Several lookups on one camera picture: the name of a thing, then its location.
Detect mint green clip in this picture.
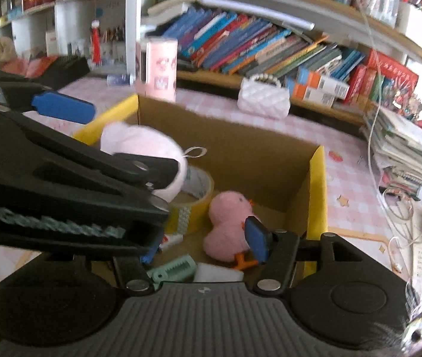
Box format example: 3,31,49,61
147,255,198,281

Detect row of leaning books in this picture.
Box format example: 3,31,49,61
159,7,368,79

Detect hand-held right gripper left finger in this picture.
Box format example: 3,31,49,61
113,230,160,292

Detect orange white carton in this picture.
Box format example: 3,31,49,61
296,68,349,95
293,84,336,107

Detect white storage box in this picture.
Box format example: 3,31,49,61
397,2,422,49

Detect black electronic keyboard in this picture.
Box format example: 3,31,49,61
43,56,90,86

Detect white red small box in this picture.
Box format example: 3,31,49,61
160,234,183,251

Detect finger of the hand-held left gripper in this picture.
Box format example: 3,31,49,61
0,103,180,258
0,67,97,124

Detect white foam block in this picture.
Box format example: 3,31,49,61
194,263,245,282

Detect yellow tape roll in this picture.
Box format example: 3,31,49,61
164,165,215,235

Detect yellow cardboard box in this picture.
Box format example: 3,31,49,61
72,93,328,279

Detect wooden bookshelf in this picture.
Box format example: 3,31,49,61
140,0,422,127

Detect white quilted purse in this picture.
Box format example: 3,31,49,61
238,73,291,120

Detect stack of papers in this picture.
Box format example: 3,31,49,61
362,106,422,196

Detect grey fluffy toy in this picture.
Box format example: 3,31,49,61
375,305,422,357

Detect white curved shelf unit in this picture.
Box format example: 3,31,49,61
0,0,148,79

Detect pale pink plush toy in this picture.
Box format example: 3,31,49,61
100,121,208,201

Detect white cable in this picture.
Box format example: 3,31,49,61
358,0,422,272

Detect row of red thick books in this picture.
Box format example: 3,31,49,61
345,49,419,107

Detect small colourful figurines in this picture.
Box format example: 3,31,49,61
380,78,422,131

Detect pink humidifier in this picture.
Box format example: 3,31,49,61
135,38,179,102

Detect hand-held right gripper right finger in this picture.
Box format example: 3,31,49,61
244,216,395,297

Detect pink chick plush toy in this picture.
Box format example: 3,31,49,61
203,190,267,270

